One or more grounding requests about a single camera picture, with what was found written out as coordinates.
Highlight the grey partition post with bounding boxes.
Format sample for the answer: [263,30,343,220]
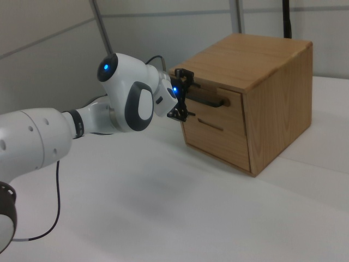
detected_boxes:
[233,0,246,35]
[89,0,116,57]

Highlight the light wooden drawer cabinet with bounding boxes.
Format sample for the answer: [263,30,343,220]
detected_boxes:
[168,33,314,178]

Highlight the black vertical pole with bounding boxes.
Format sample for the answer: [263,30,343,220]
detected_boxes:
[281,0,293,39]

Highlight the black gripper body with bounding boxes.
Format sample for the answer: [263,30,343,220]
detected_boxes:
[174,78,189,113]

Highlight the wooden drawer with slot grip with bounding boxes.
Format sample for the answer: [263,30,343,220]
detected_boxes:
[181,114,252,173]

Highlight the wooden drawer with black handle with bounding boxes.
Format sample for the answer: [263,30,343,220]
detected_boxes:
[174,78,248,132]

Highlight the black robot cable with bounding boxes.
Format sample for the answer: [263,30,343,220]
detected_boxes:
[10,56,166,242]

